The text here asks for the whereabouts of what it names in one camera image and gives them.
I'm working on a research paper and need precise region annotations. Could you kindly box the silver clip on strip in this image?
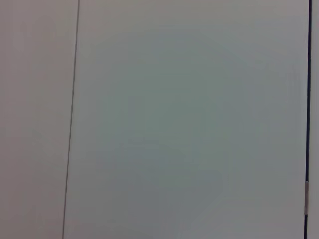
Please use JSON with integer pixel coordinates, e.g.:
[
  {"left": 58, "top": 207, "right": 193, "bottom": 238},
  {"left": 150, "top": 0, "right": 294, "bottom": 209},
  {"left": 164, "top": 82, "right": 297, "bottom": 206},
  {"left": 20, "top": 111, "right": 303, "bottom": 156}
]
[{"left": 304, "top": 181, "right": 310, "bottom": 215}]

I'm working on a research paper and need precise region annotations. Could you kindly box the black vertical wall strip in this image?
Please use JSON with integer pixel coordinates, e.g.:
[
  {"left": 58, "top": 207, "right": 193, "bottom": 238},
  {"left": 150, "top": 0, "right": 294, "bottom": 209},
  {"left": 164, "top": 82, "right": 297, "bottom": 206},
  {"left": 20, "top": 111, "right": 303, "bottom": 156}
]
[{"left": 303, "top": 0, "right": 313, "bottom": 239}]

